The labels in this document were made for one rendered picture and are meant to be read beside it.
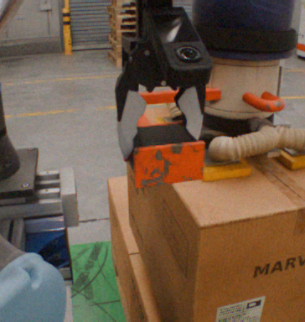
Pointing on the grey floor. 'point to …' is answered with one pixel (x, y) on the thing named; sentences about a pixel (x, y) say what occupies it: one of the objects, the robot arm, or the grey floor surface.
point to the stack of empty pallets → (120, 27)
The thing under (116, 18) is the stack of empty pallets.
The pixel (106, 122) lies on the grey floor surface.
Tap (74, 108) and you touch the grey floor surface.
